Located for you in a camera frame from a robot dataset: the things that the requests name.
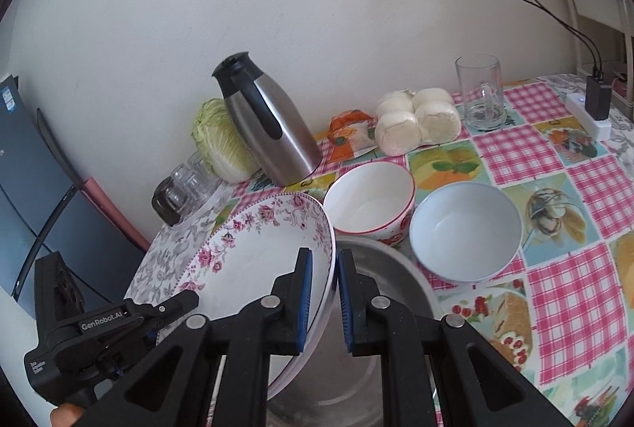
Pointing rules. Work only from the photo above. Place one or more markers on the clear glass mug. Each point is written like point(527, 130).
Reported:
point(478, 110)

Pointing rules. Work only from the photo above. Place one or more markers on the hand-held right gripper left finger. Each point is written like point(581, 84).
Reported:
point(307, 303)

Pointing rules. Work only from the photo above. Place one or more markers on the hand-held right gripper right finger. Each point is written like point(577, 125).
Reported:
point(344, 303)

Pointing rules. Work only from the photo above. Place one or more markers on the light blue bowl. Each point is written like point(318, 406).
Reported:
point(465, 233)

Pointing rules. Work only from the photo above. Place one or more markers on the orange snack packet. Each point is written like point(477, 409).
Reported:
point(346, 129)

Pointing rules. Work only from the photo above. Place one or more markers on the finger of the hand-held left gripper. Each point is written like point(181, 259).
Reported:
point(173, 305)
point(126, 352)

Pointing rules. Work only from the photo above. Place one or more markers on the stainless steel plate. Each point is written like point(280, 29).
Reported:
point(401, 278)

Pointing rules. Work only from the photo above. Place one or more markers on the clear drinking glass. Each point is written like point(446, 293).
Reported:
point(198, 198)
point(204, 169)
point(182, 178)

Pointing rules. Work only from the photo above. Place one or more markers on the floral round plate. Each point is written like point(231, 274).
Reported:
point(257, 248)

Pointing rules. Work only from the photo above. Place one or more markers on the grey floral tablecloth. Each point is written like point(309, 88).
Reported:
point(158, 258)

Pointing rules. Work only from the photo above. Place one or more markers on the black power adapter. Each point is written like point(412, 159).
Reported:
point(598, 97)

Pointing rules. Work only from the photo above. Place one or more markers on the napa cabbage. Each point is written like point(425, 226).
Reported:
point(223, 149)

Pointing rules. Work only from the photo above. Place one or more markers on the strawberry print bowl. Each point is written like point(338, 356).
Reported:
point(366, 204)

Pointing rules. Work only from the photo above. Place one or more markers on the person's left hand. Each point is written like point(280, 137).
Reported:
point(67, 417)

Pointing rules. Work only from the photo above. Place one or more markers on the stainless steel thermos jug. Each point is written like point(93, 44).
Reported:
point(287, 134)

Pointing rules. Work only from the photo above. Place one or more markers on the white power strip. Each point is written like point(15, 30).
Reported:
point(577, 107)

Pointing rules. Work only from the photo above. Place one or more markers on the dark blue refrigerator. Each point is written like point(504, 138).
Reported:
point(29, 209)

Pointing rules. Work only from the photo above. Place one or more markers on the bag of steamed buns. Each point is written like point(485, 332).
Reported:
point(421, 124)

